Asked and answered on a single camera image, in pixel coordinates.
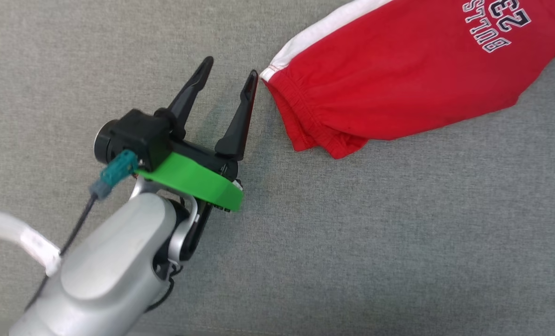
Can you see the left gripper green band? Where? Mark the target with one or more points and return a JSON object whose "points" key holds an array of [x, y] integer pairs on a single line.
{"points": [[193, 179]]}

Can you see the red shorts with white panels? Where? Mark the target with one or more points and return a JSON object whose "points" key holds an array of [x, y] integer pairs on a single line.
{"points": [[398, 79]]}

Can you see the grey fabric sofa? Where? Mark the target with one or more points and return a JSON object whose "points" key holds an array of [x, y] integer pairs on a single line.
{"points": [[352, 233]]}

